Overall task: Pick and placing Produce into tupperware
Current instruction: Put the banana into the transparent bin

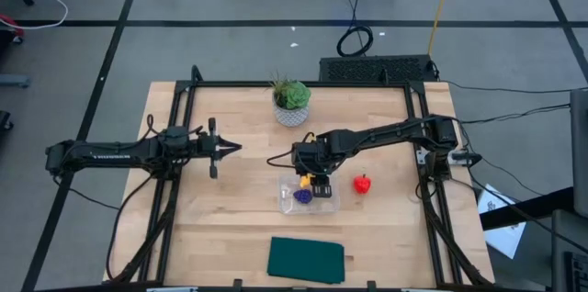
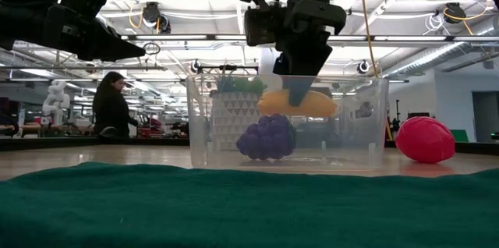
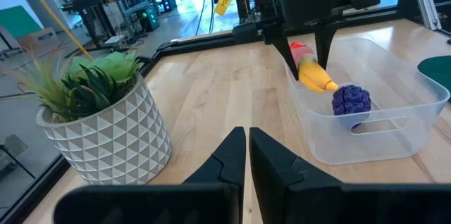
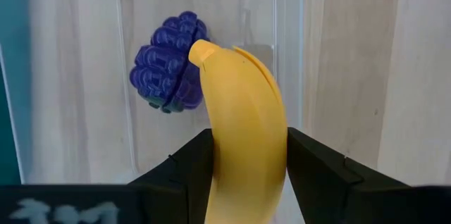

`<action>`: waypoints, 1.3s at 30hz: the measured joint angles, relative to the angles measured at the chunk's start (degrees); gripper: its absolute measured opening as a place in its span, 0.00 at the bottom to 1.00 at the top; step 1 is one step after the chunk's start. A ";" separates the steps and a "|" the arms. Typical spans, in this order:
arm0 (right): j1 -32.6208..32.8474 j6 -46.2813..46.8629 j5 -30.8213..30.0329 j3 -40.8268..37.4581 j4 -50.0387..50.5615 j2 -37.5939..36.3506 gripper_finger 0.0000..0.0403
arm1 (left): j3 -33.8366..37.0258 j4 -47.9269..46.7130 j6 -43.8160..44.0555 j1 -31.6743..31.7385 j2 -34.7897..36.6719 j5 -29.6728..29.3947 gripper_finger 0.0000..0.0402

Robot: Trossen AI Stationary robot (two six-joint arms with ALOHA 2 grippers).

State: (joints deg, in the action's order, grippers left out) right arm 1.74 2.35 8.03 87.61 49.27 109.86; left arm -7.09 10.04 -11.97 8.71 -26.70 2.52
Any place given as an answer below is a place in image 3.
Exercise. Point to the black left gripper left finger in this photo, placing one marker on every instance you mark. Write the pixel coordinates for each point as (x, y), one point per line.
(201, 203)

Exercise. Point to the green board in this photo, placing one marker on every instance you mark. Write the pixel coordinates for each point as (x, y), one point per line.
(17, 21)

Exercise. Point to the artificial plant in patterned pot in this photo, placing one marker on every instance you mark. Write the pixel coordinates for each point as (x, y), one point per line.
(109, 143)

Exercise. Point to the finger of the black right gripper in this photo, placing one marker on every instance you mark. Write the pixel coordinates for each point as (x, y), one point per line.
(324, 41)
(282, 42)

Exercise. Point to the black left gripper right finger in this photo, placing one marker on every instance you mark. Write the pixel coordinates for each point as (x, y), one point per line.
(299, 199)

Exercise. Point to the silver aluminium extrusion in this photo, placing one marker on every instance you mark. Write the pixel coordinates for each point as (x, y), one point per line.
(426, 2)

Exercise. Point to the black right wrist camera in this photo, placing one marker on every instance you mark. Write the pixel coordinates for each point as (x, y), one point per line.
(308, 0)

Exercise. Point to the yellow toy banana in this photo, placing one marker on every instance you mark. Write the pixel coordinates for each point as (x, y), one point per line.
(313, 76)

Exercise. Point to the dark green cloth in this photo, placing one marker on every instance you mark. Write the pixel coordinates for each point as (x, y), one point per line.
(438, 70)

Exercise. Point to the clear plastic container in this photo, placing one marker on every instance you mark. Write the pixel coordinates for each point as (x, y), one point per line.
(398, 136)

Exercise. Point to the purple toy grapes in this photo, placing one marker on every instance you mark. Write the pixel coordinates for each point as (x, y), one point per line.
(351, 99)

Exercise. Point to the cardboard box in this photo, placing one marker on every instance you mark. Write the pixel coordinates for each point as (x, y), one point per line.
(38, 38)

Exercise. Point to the black aluminium table frame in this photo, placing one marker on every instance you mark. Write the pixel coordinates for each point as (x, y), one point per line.
(197, 42)

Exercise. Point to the red toy bell pepper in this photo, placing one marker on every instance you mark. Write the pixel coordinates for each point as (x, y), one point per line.
(299, 53)

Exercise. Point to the computer tower with green lights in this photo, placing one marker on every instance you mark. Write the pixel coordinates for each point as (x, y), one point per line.
(149, 18)

